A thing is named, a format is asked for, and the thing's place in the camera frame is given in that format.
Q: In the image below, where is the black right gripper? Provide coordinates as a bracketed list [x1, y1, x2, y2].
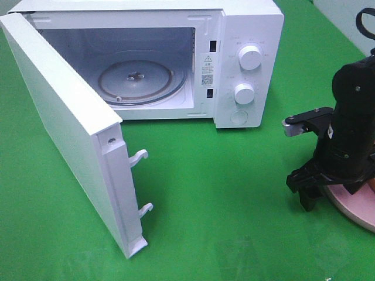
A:
[287, 108, 374, 211]

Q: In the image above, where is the pink round plate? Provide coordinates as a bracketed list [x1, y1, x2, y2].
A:
[324, 179, 374, 232]

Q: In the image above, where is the white microwave door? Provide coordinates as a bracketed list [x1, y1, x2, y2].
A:
[1, 13, 153, 258]

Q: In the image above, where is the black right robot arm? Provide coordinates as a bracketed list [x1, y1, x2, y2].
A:
[282, 55, 374, 211]

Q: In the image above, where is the round door release button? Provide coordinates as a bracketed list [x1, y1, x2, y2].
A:
[230, 110, 248, 125]

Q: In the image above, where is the lower white microwave knob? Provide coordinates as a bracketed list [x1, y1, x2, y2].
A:
[234, 83, 255, 105]

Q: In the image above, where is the white microwave knob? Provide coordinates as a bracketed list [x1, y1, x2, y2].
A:
[238, 43, 263, 70]
[234, 83, 255, 105]

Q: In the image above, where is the upper white microwave knob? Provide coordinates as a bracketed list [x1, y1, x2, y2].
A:
[238, 43, 263, 70]

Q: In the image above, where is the white microwave oven body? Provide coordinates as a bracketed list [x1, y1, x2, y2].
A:
[6, 1, 284, 128]

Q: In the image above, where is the glass microwave turntable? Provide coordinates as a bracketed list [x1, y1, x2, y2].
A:
[98, 50, 188, 106]

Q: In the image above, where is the black cable loop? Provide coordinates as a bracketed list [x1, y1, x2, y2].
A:
[355, 7, 375, 42]

